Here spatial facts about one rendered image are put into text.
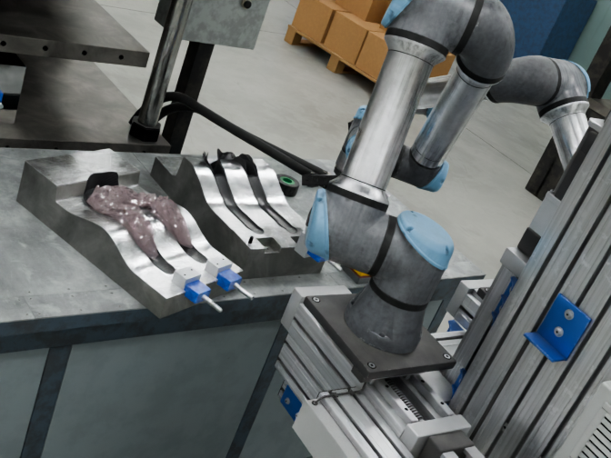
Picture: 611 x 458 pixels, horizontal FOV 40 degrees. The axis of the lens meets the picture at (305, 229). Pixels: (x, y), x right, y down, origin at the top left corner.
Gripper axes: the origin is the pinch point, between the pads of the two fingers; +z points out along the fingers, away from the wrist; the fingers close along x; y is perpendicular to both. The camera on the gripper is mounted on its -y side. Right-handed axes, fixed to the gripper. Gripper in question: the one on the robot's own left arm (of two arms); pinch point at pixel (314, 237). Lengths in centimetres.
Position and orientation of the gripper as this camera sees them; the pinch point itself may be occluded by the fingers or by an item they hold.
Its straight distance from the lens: 202.5
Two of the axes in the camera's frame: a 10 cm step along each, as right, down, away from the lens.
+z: -3.4, 8.4, 4.3
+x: 6.6, -1.1, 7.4
